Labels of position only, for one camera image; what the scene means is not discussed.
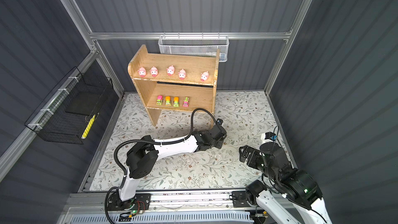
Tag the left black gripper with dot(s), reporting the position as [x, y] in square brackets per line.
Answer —
[219, 145]

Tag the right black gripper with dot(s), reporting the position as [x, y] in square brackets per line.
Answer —
[252, 153]

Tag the pink green toy truck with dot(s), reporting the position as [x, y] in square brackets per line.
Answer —
[186, 102]

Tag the orange green mixer truck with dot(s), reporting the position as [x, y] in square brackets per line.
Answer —
[176, 102]
[168, 101]

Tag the pink pig toy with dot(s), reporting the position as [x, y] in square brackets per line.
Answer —
[170, 70]
[154, 71]
[142, 72]
[204, 76]
[182, 74]

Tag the pink pig toy front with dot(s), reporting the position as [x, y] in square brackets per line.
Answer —
[170, 70]

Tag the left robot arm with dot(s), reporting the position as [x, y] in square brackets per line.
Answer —
[136, 158]

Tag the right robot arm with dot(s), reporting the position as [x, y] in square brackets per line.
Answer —
[295, 185]

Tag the wooden two-tier shelf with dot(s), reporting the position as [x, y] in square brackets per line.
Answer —
[201, 94]

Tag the white vented cover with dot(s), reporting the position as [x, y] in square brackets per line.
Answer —
[201, 217]

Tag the yellow corn toy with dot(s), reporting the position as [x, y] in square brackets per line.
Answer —
[88, 127]

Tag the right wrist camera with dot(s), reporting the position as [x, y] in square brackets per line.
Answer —
[268, 137]

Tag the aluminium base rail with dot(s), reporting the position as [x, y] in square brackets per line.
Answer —
[160, 200]

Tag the white wire mesh basket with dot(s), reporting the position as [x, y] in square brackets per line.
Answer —
[192, 47]

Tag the black wire basket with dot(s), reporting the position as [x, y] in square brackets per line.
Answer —
[66, 114]

